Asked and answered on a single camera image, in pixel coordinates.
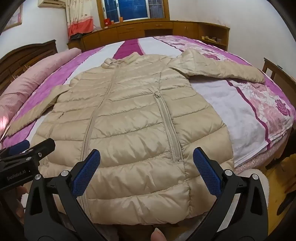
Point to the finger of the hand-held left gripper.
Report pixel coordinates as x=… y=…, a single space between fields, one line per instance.
x=44 y=147
x=22 y=145

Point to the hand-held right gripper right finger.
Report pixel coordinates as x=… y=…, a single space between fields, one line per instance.
x=205 y=171

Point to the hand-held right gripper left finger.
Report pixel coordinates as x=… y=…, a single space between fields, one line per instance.
x=86 y=171

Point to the beige puffer jacket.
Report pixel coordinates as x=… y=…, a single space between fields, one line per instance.
x=138 y=120

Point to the dark clothes pile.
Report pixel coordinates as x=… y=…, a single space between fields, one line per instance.
x=77 y=36

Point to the person's left hand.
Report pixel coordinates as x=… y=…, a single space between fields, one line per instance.
x=19 y=208

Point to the person's right hand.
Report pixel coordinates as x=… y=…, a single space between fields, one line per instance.
x=158 y=235

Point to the pink rolled blanket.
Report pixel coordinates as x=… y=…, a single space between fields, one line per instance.
x=34 y=76

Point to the purple striped floral bed sheet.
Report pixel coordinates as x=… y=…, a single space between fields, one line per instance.
x=231 y=104

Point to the dark wooden headboard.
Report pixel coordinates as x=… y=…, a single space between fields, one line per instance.
x=27 y=52

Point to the small shelf trinkets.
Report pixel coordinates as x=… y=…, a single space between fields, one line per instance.
x=211 y=39

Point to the orange cloth on cabinet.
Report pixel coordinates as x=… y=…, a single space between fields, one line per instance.
x=78 y=18

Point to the red box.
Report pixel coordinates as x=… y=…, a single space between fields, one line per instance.
x=107 y=23

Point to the white air conditioner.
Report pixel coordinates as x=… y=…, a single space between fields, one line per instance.
x=53 y=2

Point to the long wooden cabinet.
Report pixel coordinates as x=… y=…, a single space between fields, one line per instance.
x=129 y=29

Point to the wood framed window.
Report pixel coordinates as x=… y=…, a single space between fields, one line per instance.
x=129 y=8

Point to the framed wall picture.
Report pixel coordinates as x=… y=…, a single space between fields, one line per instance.
x=15 y=18

